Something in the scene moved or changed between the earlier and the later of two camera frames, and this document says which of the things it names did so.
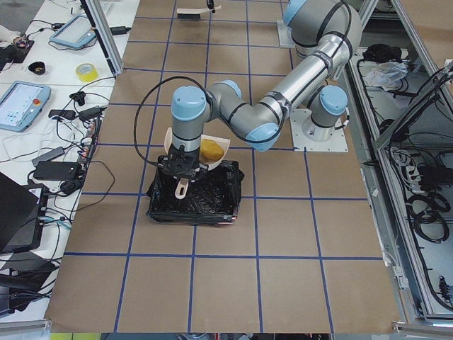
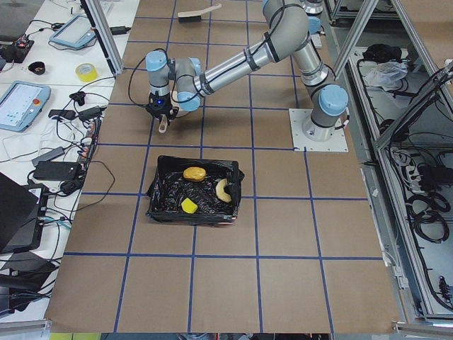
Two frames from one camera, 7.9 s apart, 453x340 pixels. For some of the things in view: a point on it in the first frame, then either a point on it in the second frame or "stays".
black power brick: [57, 170] stays
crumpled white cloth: [386, 75] stays
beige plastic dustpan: [183, 183] to [182, 112]
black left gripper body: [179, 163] to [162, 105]
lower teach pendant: [22, 104] stays
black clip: [79, 96] stays
